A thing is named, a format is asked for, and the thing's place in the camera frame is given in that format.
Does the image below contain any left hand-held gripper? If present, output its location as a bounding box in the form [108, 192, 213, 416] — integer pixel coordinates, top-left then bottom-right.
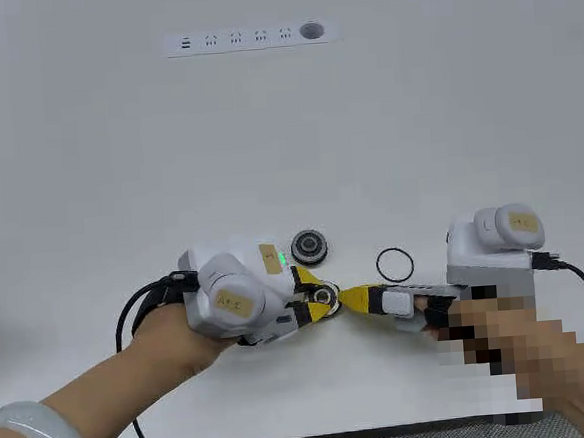
[175, 228, 345, 352]

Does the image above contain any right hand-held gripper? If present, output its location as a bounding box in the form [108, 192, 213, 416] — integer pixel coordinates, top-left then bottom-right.
[332, 201, 554, 339]

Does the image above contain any bare metal wheel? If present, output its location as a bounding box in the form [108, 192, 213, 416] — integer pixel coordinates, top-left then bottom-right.
[309, 280, 344, 320]

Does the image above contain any black rubber ring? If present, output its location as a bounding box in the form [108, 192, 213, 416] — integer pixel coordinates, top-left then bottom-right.
[373, 245, 418, 286]

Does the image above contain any metal wheel with rubber ring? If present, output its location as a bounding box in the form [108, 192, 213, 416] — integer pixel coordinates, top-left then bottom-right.
[289, 225, 334, 270]

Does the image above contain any person's right hand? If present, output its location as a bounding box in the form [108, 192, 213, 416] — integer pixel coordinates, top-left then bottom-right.
[411, 291, 463, 343]

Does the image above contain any person's left hand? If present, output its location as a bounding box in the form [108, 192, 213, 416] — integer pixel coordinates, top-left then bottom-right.
[126, 266, 248, 379]

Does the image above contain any white table top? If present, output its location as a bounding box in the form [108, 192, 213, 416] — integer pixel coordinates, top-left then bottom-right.
[0, 0, 584, 438]

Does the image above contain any white power strip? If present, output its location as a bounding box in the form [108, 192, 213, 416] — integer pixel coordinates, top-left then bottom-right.
[165, 17, 345, 59]

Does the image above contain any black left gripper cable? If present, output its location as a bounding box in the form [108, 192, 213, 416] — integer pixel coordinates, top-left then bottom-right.
[110, 280, 188, 438]

